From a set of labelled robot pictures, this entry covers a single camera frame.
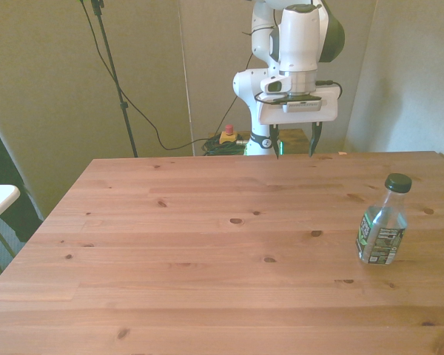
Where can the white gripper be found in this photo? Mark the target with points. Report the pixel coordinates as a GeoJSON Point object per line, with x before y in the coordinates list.
{"type": "Point", "coordinates": [299, 111]}

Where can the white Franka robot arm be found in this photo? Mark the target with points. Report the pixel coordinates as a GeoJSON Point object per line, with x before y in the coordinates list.
{"type": "Point", "coordinates": [299, 40]}

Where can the clear plastic water bottle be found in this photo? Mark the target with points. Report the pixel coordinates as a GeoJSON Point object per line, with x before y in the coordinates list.
{"type": "Point", "coordinates": [383, 225]}

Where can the yellow emergency stop button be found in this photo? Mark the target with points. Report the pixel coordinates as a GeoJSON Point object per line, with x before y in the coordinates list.
{"type": "Point", "coordinates": [229, 136]}

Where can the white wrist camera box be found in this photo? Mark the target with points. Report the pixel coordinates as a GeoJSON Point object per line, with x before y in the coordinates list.
{"type": "Point", "coordinates": [303, 105]}

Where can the black camera tripod stand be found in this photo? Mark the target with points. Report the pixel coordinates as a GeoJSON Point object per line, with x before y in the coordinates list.
{"type": "Point", "coordinates": [112, 74]}

